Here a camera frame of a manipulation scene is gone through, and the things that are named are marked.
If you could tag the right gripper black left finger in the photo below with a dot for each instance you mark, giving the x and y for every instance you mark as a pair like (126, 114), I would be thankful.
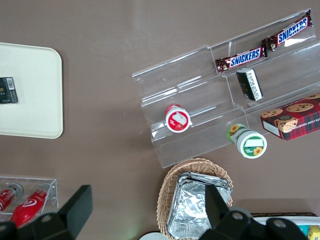
(80, 200)

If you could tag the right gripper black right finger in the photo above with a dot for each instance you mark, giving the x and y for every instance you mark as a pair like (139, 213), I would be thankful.
(215, 207)

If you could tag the aluminium foil tray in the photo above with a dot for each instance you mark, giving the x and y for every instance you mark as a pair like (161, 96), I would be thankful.
(187, 207)
(200, 174)

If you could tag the white snack tray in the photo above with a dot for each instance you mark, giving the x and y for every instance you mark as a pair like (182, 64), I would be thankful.
(260, 220)

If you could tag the light oval wicker basket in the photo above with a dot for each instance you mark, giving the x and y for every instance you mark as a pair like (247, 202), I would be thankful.
(170, 180)

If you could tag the black mat under snack tray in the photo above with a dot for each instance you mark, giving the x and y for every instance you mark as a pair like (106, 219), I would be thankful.
(282, 214)

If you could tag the cream plastic tray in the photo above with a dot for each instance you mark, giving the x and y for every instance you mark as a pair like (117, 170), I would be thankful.
(37, 100)

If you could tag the clear acrylic bottle rack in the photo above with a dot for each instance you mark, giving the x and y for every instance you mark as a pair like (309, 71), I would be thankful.
(53, 190)

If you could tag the red cola bottle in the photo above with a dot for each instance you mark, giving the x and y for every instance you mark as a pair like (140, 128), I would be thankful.
(27, 207)
(6, 197)

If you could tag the green sunflower yogurt cup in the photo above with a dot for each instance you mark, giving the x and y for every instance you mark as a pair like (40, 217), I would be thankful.
(251, 146)

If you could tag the teal snack pack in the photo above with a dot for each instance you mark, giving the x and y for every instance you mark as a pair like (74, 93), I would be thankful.
(303, 228)

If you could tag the red strawberry yogurt cup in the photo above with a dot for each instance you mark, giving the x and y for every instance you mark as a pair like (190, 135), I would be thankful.
(177, 121)

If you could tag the yellow snack pack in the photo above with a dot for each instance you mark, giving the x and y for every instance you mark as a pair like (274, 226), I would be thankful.
(315, 233)

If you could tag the red tartan cookie box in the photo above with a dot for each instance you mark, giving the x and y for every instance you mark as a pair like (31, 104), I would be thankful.
(295, 120)

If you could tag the black box with white side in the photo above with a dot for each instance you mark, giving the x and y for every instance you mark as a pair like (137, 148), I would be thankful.
(250, 83)

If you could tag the small black box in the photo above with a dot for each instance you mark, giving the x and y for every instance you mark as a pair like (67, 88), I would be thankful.
(8, 91)

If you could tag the clear acrylic tiered stand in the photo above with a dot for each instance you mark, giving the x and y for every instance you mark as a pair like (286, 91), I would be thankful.
(190, 75)

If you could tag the Snickers chocolate bar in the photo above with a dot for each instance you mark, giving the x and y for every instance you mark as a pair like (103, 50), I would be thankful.
(290, 32)
(243, 59)

